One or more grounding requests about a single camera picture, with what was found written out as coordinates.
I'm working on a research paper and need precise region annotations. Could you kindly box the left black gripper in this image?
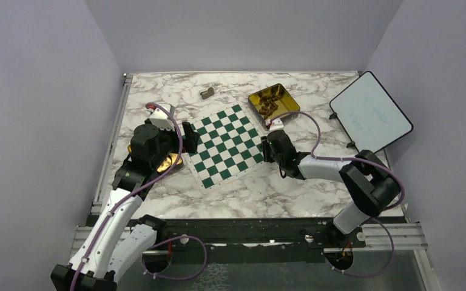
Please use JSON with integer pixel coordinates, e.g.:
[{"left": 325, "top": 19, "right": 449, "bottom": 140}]
[{"left": 152, "top": 121, "right": 200, "bottom": 170}]

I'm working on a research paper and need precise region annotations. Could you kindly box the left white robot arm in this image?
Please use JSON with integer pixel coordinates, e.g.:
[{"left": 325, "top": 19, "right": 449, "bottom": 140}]
[{"left": 50, "top": 121, "right": 200, "bottom": 290}]

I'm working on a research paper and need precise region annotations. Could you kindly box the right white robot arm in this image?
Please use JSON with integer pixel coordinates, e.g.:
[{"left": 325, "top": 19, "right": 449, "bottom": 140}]
[{"left": 261, "top": 130, "right": 404, "bottom": 247}]

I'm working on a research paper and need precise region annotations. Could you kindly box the gold tin with white pieces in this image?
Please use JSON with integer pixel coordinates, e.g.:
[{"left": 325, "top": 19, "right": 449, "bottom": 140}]
[{"left": 127, "top": 144, "right": 186, "bottom": 175}]

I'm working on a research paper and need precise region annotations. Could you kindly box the green white chess board mat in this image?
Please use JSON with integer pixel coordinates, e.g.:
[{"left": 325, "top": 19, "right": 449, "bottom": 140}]
[{"left": 183, "top": 104, "right": 271, "bottom": 193}]

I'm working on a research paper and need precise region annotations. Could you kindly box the gold tin with dark pieces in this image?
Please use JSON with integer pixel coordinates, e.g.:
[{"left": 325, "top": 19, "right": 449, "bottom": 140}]
[{"left": 248, "top": 83, "right": 300, "bottom": 130}]

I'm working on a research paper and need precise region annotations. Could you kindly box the small grey tan clip device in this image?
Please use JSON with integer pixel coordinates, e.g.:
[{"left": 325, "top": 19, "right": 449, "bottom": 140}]
[{"left": 200, "top": 87, "right": 215, "bottom": 100}]

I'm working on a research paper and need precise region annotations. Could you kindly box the small whiteboard tablet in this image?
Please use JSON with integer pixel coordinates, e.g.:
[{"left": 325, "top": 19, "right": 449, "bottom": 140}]
[{"left": 329, "top": 71, "right": 414, "bottom": 153}]

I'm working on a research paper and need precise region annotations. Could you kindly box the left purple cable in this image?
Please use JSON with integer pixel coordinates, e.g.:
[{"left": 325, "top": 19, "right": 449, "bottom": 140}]
[{"left": 69, "top": 102, "right": 209, "bottom": 291}]

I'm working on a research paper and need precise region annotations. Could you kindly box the purple cable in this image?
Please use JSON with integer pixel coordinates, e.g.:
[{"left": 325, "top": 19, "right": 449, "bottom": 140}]
[
  {"left": 267, "top": 111, "right": 406, "bottom": 279},
  {"left": 69, "top": 102, "right": 209, "bottom": 291}
]

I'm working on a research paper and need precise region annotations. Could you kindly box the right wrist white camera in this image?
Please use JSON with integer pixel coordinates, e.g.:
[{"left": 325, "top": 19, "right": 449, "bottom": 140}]
[{"left": 266, "top": 118, "right": 284, "bottom": 132}]

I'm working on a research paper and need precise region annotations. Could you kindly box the wrist white camera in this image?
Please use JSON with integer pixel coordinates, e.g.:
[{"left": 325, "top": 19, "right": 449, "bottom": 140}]
[
  {"left": 266, "top": 118, "right": 284, "bottom": 132},
  {"left": 146, "top": 105, "right": 175, "bottom": 131}
]

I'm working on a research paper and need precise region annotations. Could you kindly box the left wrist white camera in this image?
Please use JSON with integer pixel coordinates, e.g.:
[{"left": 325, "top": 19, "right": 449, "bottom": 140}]
[{"left": 146, "top": 105, "right": 175, "bottom": 131}]

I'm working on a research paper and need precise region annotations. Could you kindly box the black metal base frame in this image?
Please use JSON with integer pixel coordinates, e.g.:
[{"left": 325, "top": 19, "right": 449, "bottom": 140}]
[{"left": 76, "top": 216, "right": 429, "bottom": 266}]

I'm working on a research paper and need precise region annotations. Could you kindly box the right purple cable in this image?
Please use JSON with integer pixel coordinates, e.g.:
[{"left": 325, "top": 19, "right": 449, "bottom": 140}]
[{"left": 267, "top": 111, "right": 406, "bottom": 279}]

